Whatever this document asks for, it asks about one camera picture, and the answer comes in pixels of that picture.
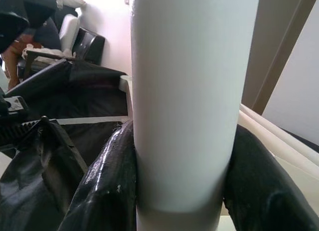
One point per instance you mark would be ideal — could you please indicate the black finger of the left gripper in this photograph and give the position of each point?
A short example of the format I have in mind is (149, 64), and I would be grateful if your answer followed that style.
(49, 171)

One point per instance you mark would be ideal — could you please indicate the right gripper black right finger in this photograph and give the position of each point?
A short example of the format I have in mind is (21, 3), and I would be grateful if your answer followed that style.
(261, 191)

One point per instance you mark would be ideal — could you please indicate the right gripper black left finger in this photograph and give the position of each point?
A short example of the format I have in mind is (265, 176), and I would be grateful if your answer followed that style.
(107, 196)

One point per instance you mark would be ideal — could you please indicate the white plastic table top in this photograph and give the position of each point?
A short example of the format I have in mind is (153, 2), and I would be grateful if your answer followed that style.
(274, 131)

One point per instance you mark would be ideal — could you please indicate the white plastic table leg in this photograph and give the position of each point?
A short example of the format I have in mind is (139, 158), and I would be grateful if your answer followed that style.
(184, 91)

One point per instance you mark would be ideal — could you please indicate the seated person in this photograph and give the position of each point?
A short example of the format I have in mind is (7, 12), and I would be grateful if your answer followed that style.
(13, 64)

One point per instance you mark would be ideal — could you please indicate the dark blue pillow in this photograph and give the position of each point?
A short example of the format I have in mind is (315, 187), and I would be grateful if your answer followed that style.
(48, 34)

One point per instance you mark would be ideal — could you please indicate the white sofa cushion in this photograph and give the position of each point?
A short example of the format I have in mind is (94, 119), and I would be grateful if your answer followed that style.
(69, 32)

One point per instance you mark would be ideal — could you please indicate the black leather armchair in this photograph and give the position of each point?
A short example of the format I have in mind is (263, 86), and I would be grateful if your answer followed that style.
(89, 46)

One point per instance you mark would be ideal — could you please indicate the wooden chair frame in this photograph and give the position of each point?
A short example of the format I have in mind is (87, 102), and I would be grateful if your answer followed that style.
(47, 55)

